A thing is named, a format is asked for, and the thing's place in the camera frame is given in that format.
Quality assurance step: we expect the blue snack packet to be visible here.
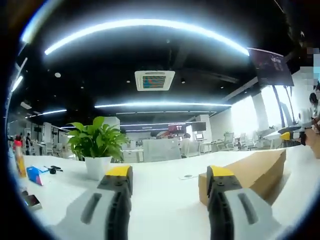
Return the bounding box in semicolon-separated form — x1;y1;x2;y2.
26;166;48;187

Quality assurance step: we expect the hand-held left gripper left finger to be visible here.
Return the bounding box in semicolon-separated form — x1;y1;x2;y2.
65;164;133;240

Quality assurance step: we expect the long curved ceiling light strip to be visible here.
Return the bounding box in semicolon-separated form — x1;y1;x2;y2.
44;18;251;57

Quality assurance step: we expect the dark hanging banner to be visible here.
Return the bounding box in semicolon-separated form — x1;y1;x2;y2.
246;46;295;87

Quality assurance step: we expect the straight ceiling light strip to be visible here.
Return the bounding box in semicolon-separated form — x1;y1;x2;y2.
94;100;233;109

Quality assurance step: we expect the green potted plant white pot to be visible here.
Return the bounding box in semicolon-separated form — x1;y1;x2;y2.
66;116;131;181

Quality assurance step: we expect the grey monitor back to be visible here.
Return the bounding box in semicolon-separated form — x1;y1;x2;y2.
142;138;182;161

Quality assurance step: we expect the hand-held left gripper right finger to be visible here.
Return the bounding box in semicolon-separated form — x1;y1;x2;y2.
206;164;276;240

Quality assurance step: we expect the brown cardboard shoe box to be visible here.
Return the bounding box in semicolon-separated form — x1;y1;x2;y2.
198;149;287;207

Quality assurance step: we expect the person's right hand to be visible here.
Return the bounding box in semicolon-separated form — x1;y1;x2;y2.
305;127;320;160

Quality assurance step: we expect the white office chair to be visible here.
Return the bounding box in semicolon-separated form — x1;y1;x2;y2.
223;131;235;151

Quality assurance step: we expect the short ceiling light strip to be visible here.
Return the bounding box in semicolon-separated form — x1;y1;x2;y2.
24;108;68;119

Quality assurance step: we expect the yellow bottle with red cap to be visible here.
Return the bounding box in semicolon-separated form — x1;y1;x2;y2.
13;139;28;179

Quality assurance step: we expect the ceiling air conditioner vent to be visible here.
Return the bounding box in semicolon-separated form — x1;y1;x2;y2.
134;70;176;92

